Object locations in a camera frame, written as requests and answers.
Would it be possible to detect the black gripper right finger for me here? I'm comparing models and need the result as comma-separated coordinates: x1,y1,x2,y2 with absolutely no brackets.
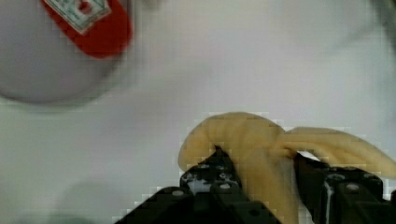
293,154,396,224

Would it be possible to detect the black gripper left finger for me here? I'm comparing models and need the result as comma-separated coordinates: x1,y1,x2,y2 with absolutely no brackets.
114,147,281,224

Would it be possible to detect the peeled banana toy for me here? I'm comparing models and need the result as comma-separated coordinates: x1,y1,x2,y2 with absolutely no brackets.
178,112,395,224

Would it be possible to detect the red ketchup bottle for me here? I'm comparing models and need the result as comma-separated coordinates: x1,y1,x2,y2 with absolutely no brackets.
39,0,134,59

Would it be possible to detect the pink round plate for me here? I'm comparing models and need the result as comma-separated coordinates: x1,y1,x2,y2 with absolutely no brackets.
0,0,133,104

